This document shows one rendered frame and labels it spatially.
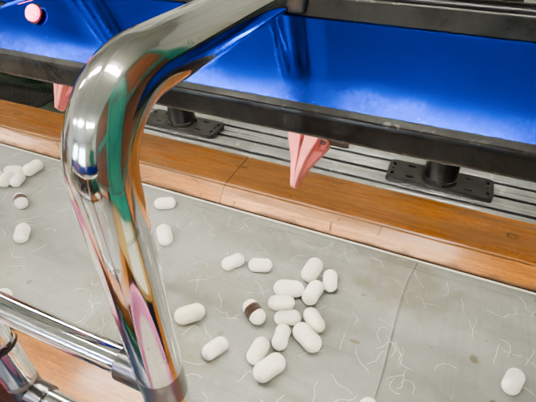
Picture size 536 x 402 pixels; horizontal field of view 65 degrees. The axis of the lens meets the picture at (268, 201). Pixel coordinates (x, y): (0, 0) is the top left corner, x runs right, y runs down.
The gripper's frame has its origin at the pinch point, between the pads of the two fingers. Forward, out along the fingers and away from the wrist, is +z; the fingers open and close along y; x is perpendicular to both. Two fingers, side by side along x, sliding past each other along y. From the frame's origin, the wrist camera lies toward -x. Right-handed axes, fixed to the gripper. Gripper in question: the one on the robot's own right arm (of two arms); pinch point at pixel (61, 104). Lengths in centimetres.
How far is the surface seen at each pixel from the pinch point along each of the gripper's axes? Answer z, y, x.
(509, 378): 18, 70, -2
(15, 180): 14.0, -4.3, 1.5
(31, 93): -46, -188, 149
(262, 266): 15.0, 41.3, 0.7
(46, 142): 5.3, -8.8, 8.4
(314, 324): 19, 50, -3
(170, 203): 10.2, 22.7, 4.9
